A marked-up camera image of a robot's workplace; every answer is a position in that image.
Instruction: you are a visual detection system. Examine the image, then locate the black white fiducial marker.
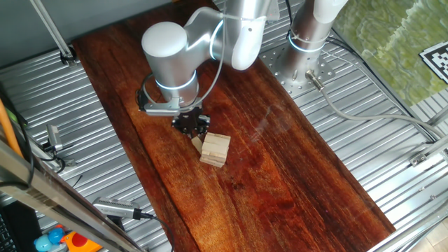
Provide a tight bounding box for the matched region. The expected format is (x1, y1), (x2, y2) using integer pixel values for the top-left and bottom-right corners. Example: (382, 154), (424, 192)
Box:
(419, 41), (448, 85)

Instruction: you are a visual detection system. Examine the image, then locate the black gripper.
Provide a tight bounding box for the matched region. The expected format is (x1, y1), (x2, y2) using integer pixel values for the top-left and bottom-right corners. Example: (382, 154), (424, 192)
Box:
(171, 111), (211, 138)

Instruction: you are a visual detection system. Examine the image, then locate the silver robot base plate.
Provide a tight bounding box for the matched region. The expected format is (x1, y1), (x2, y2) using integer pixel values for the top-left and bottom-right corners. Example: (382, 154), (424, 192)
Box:
(260, 43), (337, 99)

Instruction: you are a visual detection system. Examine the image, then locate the green marbled panel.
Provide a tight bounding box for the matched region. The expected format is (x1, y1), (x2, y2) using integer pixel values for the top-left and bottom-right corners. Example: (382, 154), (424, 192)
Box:
(331, 0), (448, 108)

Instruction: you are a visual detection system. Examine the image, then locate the orange emergency stop box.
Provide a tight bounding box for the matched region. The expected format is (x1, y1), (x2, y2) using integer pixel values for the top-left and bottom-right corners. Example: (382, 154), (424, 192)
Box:
(59, 230), (103, 252)

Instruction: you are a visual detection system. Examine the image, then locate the blue plastic toy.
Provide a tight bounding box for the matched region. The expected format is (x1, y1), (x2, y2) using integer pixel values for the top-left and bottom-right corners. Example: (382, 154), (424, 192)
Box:
(33, 223), (67, 252)

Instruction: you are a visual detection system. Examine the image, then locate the metal frame beam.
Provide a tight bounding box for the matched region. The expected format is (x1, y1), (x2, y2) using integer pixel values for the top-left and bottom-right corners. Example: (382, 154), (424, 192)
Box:
(0, 138), (148, 252)

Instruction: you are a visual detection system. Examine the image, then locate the aluminium frame rail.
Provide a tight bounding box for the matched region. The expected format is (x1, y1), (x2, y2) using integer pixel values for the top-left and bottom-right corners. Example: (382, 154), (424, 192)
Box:
(424, 104), (448, 127)
(366, 202), (448, 252)
(408, 134), (448, 167)

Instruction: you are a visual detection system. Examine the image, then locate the black pole clamp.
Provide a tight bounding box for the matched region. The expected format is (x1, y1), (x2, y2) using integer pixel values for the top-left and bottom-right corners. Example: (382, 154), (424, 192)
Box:
(59, 44), (78, 68)

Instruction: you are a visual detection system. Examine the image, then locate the orange pole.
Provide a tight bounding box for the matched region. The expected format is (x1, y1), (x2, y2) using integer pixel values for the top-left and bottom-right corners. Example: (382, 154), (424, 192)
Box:
(0, 99), (24, 159)

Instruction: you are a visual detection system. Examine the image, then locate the reddish brown wooden board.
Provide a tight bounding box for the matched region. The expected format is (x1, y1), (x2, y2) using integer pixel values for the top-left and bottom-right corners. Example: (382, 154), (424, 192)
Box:
(71, 0), (397, 252)

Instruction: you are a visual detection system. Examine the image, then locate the black camera cable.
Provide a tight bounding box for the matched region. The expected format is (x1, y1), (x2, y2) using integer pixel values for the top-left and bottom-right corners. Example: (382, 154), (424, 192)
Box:
(37, 139), (68, 175)
(132, 209), (176, 252)

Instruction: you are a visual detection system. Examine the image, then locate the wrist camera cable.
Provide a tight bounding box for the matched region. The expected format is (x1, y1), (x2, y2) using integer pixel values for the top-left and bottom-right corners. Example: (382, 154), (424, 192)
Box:
(139, 0), (228, 106)

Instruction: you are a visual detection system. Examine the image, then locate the grey cable with metal connector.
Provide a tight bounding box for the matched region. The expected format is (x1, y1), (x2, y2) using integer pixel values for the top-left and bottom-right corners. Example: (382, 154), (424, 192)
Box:
(304, 69), (446, 140)

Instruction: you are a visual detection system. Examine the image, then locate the white power strip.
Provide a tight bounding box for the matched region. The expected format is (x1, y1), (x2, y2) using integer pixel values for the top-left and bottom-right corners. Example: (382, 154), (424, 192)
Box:
(266, 0), (281, 24)

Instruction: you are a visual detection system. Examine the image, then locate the silver depth camera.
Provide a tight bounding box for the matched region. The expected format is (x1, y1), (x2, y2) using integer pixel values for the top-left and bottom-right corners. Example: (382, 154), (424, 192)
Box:
(92, 196), (141, 221)
(46, 124), (64, 152)

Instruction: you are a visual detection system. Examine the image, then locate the black device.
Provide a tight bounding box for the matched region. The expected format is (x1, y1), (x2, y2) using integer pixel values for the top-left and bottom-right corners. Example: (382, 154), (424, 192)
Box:
(0, 201), (43, 252)

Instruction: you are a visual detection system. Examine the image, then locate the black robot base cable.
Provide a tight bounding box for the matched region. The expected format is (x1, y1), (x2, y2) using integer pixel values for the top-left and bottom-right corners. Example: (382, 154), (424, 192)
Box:
(325, 34), (437, 144)

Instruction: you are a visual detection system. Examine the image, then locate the silver camera mounting bracket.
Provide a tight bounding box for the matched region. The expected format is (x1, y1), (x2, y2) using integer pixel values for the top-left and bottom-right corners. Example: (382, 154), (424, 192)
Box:
(139, 97), (183, 117)

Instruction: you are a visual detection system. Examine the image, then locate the silver support pole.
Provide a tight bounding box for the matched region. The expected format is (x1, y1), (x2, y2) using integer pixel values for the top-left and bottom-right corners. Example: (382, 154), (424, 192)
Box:
(29, 0), (73, 59)

